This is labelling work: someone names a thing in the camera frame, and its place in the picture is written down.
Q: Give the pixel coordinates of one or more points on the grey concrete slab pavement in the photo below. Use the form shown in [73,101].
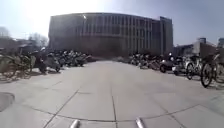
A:
[110,90]

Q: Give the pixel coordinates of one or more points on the large dark multistorey building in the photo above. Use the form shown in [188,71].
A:
[110,33]

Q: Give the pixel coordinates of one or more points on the row of parked bicycles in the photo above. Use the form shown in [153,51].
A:
[176,63]
[43,61]

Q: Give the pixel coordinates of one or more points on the robot's own part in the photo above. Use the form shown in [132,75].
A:
[75,124]
[140,123]

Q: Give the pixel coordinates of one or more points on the bare trees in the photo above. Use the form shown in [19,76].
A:
[36,39]

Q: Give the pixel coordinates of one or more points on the low dark building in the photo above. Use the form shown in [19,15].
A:
[15,45]

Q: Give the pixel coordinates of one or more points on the round manhole cover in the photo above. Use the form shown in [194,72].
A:
[5,100]

